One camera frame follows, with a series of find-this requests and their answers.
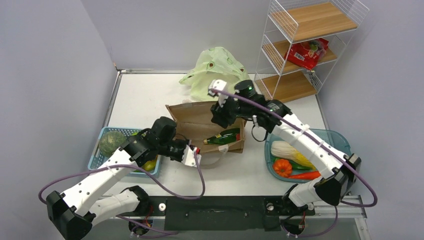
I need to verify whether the green plastic grocery bag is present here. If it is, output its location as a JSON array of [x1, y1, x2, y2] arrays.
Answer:
[[178, 46, 250, 102]]

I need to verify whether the green glass bottle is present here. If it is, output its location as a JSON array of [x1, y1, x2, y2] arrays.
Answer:
[[203, 128, 241, 145]]

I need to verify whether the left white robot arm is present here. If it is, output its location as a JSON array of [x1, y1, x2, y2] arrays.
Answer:
[[45, 116, 200, 240]]

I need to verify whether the yellow green pear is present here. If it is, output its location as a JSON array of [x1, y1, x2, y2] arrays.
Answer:
[[141, 157, 158, 172]]

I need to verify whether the white wire wooden shelf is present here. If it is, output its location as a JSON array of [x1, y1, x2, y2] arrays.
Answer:
[[254, 0, 370, 103]]

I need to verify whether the yellow napa cabbage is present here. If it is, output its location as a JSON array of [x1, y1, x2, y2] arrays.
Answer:
[[270, 140, 316, 170]]

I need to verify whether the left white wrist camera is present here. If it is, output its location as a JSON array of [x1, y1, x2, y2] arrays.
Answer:
[[181, 145, 201, 167]]

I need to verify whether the red snack bag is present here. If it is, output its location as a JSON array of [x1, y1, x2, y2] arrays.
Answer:
[[284, 38, 329, 70]]

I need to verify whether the orange mini pumpkin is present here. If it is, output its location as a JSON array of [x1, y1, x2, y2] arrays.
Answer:
[[272, 158, 293, 178]]

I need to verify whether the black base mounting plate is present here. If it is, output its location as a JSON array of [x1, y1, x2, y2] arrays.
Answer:
[[123, 195, 315, 232]]

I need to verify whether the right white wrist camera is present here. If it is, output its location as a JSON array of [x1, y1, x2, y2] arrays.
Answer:
[[207, 79, 228, 98]]

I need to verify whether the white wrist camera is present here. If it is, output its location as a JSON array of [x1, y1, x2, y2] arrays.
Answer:
[[181, 145, 201, 167], [207, 79, 228, 98]]

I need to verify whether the red chili pepper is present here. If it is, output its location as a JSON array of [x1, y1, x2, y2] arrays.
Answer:
[[288, 171, 321, 181]]

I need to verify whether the teal plastic tray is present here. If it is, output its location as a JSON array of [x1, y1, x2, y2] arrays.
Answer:
[[264, 129, 352, 183]]

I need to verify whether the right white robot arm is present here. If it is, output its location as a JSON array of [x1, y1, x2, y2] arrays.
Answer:
[[208, 79, 361, 215]]

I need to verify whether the light blue plastic basket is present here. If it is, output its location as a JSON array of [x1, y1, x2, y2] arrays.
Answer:
[[88, 126, 163, 177]]

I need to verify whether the brown jute tote bag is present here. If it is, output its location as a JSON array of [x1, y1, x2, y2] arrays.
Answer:
[[165, 101, 246, 169]]

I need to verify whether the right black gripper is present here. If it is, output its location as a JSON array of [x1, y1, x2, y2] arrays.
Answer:
[[211, 91, 253, 128]]

